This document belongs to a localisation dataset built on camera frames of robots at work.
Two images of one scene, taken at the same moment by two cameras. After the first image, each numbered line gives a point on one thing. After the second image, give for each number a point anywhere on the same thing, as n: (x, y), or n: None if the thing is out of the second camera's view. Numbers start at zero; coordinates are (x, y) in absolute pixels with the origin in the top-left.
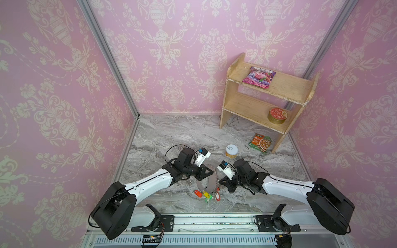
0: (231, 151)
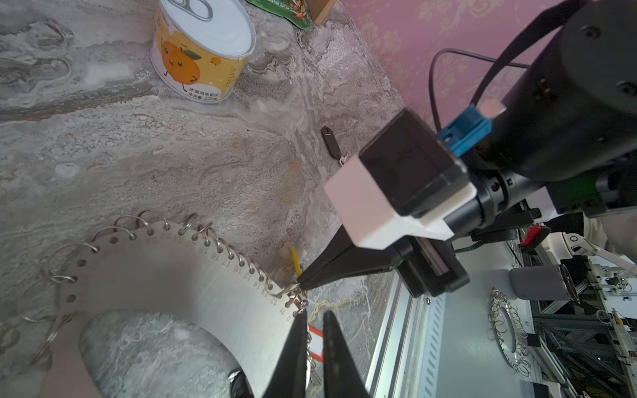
0: (201, 47)
